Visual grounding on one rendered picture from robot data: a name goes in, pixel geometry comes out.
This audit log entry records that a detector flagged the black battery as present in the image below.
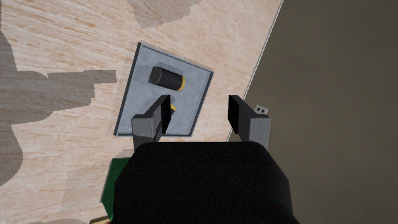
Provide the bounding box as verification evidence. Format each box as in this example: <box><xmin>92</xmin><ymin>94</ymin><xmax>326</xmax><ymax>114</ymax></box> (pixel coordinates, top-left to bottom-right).
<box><xmin>150</xmin><ymin>66</ymin><xmax>185</xmax><ymax>91</ymax></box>
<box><xmin>171</xmin><ymin>104</ymin><xmax>177</xmax><ymax>116</ymax></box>

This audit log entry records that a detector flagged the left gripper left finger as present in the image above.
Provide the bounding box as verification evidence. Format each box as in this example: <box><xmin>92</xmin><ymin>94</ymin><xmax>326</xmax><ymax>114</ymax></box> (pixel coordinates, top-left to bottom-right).
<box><xmin>131</xmin><ymin>95</ymin><xmax>171</xmax><ymax>152</ymax></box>

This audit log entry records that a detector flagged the green open-top box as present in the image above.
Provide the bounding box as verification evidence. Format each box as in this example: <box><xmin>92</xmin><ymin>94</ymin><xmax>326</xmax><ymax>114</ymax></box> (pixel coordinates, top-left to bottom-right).
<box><xmin>101</xmin><ymin>157</ymin><xmax>131</xmax><ymax>221</ymax></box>

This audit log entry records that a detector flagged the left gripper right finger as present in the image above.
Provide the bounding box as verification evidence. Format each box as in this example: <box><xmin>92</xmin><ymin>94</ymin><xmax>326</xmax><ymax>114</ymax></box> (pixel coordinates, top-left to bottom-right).
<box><xmin>228</xmin><ymin>95</ymin><xmax>271</xmax><ymax>150</ymax></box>

